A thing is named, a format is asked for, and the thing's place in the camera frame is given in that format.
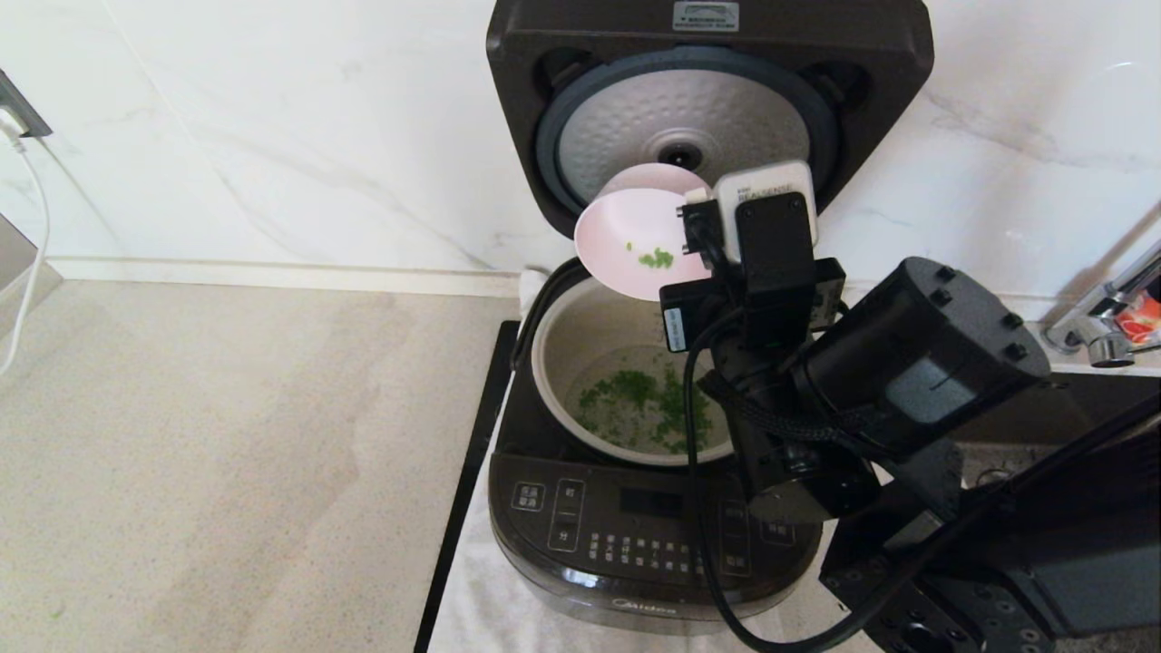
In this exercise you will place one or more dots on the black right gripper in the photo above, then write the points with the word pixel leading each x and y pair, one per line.
pixel 703 313

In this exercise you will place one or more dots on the pink bowl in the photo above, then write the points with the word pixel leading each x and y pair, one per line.
pixel 626 218

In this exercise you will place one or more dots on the black rice cooker lid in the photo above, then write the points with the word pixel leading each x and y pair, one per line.
pixel 707 54

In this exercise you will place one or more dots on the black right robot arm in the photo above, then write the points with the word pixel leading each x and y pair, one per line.
pixel 925 363

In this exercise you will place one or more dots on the white inner pot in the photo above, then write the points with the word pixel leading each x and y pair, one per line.
pixel 567 354

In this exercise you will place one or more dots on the black rice cooker body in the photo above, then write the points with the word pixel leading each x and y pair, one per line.
pixel 590 535

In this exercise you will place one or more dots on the chopped green vegetables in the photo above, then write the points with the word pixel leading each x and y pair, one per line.
pixel 635 390

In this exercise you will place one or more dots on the chrome faucet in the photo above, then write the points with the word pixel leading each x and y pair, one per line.
pixel 1084 325

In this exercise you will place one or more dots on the white towel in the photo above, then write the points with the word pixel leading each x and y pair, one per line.
pixel 481 599

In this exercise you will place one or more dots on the grey metal panel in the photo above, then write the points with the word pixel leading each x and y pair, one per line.
pixel 14 261

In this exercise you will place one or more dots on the dark wall socket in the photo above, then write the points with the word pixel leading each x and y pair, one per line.
pixel 18 107

